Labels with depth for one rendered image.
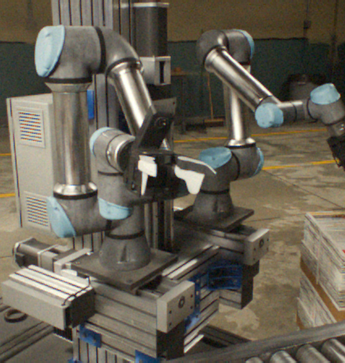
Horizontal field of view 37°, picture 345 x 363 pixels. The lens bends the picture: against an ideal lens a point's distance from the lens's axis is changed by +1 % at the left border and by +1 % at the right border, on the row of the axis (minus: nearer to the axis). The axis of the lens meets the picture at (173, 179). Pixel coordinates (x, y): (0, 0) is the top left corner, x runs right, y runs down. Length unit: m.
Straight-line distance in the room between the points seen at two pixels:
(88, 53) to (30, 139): 0.60
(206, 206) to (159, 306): 0.53
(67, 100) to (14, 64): 6.41
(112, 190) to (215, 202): 0.77
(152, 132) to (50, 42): 0.42
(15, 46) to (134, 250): 6.41
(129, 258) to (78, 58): 0.55
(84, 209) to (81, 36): 0.43
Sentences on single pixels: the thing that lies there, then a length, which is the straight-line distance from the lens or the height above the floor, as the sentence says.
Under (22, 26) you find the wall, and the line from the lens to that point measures 7.70.
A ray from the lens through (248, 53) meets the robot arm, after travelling 1.91.
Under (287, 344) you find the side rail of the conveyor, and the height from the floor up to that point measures 0.80.
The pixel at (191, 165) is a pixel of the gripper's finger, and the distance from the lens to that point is 0.90.
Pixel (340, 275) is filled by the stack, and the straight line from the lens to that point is 1.63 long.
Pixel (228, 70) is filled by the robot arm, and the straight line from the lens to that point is 1.70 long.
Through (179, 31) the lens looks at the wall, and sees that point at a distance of 8.23.
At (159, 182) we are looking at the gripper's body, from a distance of 0.93.
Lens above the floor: 1.45
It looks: 16 degrees down
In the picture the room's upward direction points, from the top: straight up
